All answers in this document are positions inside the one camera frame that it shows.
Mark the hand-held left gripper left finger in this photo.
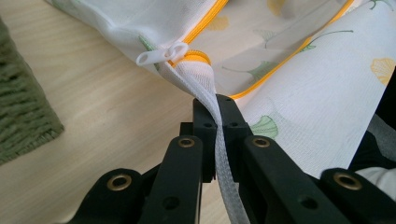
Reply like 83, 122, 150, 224
179, 97, 218, 184

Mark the white leaf print laundry bag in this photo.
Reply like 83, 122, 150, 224
45, 0, 396, 224

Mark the green woven basket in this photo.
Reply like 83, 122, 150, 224
0, 17, 65, 166

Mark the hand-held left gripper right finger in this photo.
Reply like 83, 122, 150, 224
216, 93, 254, 184

